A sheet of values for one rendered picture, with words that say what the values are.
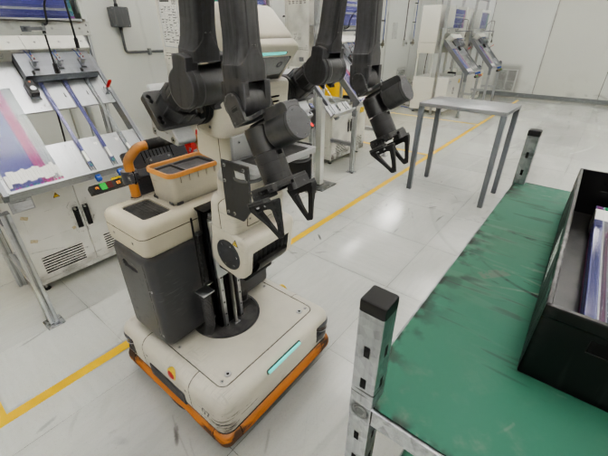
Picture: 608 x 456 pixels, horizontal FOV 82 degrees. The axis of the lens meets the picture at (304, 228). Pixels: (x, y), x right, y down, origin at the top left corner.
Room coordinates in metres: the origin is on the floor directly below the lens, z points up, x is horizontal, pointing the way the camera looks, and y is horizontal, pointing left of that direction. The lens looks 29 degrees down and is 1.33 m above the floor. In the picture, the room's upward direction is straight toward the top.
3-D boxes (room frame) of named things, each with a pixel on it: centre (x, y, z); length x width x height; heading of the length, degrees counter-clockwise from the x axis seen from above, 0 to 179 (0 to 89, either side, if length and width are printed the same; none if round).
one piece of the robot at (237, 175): (0.94, 0.10, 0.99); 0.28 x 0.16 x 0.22; 142
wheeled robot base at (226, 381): (1.12, 0.33, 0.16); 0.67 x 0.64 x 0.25; 52
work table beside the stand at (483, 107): (3.10, -1.41, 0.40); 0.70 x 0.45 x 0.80; 50
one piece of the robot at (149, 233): (1.18, 0.40, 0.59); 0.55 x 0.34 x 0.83; 142
